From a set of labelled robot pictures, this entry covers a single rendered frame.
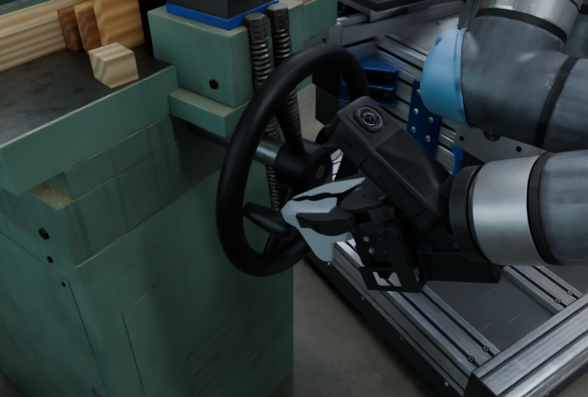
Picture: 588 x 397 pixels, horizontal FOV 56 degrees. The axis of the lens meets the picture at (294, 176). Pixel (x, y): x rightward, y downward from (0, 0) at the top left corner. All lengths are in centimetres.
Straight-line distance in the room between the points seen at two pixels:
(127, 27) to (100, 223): 25
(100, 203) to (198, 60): 20
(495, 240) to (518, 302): 100
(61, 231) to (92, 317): 15
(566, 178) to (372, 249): 17
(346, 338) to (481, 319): 37
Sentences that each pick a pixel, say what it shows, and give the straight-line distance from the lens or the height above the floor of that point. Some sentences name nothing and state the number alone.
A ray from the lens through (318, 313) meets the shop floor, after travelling 155.
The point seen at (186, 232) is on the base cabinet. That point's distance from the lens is 83.
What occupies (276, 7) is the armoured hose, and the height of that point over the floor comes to 97.
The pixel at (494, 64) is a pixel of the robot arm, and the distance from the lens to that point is 46.
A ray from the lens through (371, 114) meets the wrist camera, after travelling 43.
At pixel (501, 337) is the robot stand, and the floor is 21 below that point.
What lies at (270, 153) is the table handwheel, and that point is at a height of 82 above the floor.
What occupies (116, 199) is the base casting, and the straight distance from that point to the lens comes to 71.
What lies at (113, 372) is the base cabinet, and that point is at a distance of 88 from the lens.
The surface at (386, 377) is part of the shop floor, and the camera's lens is 145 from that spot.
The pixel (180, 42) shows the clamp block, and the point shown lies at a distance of 68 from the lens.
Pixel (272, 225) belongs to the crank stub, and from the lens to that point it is 54.
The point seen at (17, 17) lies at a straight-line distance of 78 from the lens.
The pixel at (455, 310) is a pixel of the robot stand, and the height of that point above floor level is 21.
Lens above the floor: 119
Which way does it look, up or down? 36 degrees down
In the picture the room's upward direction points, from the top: straight up
